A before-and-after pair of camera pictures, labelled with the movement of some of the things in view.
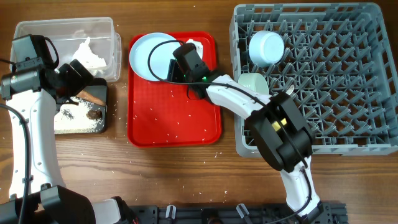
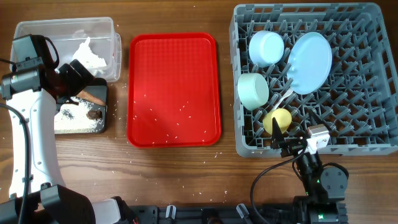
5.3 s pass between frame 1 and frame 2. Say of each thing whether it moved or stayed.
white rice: stayed
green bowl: stayed
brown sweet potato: stayed
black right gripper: moved
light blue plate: moved
